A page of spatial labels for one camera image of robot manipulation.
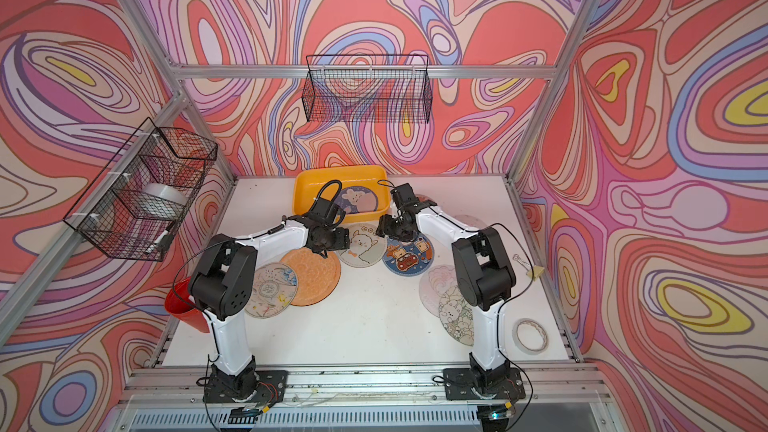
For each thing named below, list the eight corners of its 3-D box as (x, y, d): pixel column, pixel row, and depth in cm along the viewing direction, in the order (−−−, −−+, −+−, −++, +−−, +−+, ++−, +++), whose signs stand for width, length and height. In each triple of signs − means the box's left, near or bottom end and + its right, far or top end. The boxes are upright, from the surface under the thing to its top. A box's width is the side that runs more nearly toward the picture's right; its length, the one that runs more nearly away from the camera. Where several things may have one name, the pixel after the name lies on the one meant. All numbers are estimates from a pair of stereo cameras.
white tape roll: (517, 354, 81) (520, 352, 78) (508, 321, 86) (511, 318, 84) (549, 354, 81) (553, 352, 78) (538, 321, 86) (542, 318, 84)
